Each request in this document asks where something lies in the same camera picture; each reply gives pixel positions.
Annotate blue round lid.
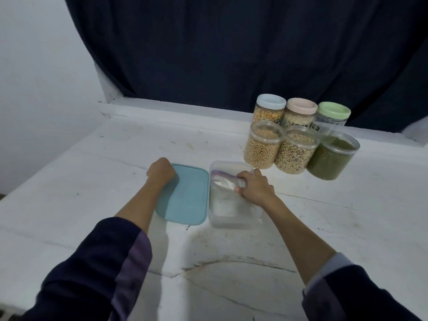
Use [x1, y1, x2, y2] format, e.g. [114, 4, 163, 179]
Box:
[256, 94, 288, 111]

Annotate teal container lid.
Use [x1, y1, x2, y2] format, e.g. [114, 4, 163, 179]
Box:
[155, 164, 211, 226]

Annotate dark navy curtain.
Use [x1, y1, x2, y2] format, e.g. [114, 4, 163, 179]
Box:
[63, 0, 428, 134]

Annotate person's right hand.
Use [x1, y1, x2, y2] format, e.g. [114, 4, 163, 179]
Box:
[236, 169, 277, 211]

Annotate person's left hand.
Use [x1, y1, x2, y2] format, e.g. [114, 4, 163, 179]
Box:
[146, 157, 178, 193]

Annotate green round lid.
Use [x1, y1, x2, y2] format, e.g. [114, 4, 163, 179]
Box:
[317, 101, 353, 122]

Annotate pile of green beans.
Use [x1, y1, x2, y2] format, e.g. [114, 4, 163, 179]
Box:
[308, 136, 357, 181]

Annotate zip bag of corn kernels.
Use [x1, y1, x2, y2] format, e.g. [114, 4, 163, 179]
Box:
[211, 169, 250, 219]

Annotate transparent jar pink lid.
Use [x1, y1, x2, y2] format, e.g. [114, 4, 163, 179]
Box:
[281, 97, 319, 130]

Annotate teal lidded plastic container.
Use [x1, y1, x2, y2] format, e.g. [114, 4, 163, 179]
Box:
[208, 161, 263, 230]

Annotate pink round lid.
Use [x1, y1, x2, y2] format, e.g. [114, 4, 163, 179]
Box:
[286, 97, 319, 116]

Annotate pile of yellow soybeans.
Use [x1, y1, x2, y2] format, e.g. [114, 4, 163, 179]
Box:
[244, 127, 282, 169]

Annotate transparent jar blue lid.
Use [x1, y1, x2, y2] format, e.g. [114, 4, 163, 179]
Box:
[252, 94, 288, 125]

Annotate transparent jar green lid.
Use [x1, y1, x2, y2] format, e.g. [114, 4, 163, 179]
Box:
[311, 101, 353, 135]

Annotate person's right forearm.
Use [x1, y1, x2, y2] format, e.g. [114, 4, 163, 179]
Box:
[261, 196, 422, 321]

